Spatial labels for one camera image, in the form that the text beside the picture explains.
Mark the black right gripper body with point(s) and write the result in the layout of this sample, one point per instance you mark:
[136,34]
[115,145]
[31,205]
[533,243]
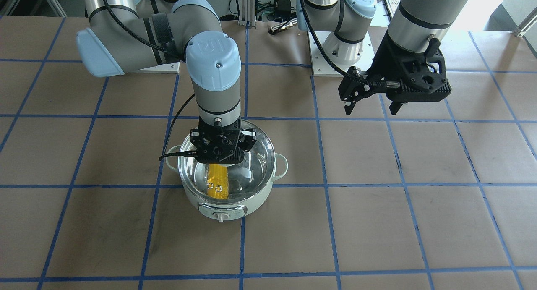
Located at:
[250,142]

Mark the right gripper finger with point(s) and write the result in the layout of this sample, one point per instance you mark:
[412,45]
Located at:
[196,139]
[248,139]

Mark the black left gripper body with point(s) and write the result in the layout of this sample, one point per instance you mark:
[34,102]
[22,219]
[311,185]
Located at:
[382,62]

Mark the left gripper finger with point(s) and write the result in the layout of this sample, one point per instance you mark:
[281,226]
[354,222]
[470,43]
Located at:
[347,84]
[354,96]

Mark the yellow corn cob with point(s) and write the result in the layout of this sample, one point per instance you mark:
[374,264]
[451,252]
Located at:
[217,181]

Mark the glass pot lid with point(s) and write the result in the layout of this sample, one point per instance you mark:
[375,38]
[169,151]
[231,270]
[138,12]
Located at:
[229,164]

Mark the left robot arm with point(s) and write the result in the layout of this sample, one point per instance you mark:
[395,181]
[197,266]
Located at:
[412,24]

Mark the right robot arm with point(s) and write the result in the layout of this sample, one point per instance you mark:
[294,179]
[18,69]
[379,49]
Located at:
[118,41]

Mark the white electric pot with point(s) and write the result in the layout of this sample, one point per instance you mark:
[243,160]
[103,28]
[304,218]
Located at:
[250,181]

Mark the black power brick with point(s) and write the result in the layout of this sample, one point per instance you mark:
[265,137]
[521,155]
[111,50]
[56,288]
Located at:
[282,8]

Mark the brown paper mat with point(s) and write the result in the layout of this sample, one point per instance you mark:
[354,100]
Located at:
[440,196]

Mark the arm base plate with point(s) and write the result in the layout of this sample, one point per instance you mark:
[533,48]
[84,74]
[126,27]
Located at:
[342,54]
[171,68]

